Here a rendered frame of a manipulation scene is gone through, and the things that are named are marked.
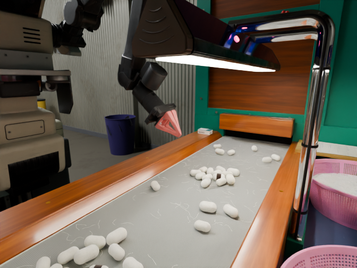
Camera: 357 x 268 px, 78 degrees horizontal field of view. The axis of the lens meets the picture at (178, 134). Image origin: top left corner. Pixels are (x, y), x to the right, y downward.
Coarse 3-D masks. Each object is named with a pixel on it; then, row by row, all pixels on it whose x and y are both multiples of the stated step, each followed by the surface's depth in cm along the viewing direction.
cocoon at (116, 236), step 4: (120, 228) 38; (112, 232) 37; (116, 232) 37; (120, 232) 38; (124, 232) 38; (108, 236) 37; (112, 236) 37; (116, 236) 37; (120, 236) 37; (124, 236) 38; (108, 240) 36; (112, 240) 36; (116, 240) 37; (120, 240) 37; (108, 244) 36
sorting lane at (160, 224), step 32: (192, 160) 76; (224, 160) 76; (256, 160) 76; (128, 192) 54; (160, 192) 54; (192, 192) 54; (224, 192) 54; (256, 192) 54; (96, 224) 43; (128, 224) 43; (160, 224) 43; (192, 224) 43; (224, 224) 43; (32, 256) 35; (128, 256) 35; (160, 256) 35; (192, 256) 35; (224, 256) 35
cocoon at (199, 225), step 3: (195, 222) 41; (198, 222) 41; (201, 222) 40; (204, 222) 40; (207, 222) 41; (195, 225) 40; (198, 225) 40; (201, 225) 40; (204, 225) 40; (207, 225) 40; (195, 228) 41; (198, 228) 40; (201, 228) 40; (204, 228) 40; (207, 228) 40; (210, 228) 40; (204, 231) 40; (207, 231) 40
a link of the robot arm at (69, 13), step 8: (72, 0) 74; (80, 0) 74; (88, 0) 73; (96, 0) 73; (64, 8) 78; (72, 8) 75; (80, 8) 74; (88, 8) 75; (96, 8) 76; (64, 16) 78; (72, 16) 76; (80, 16) 76; (72, 24) 77; (80, 24) 78; (96, 24) 82
